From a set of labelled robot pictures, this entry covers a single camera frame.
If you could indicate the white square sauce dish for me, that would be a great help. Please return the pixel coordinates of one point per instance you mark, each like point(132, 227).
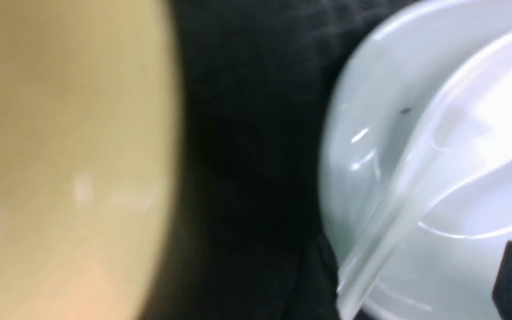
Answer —
point(381, 95)

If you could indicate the white ceramic soup spoon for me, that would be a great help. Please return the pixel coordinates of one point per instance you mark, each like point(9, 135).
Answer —
point(437, 236)

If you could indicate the yellow noodle bowl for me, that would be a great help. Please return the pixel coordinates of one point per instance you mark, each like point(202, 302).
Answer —
point(90, 126)

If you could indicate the black plastic serving tray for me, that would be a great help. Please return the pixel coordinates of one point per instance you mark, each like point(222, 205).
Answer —
point(247, 240)

